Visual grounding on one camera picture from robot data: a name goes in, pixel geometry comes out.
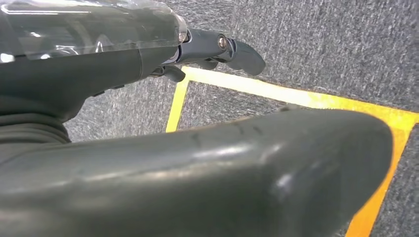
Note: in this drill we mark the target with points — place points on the yellow floor tape square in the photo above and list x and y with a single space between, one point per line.
294 96

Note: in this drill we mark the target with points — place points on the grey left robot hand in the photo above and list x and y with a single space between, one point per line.
163 183

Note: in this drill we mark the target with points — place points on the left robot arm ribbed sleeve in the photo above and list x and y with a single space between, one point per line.
29 130

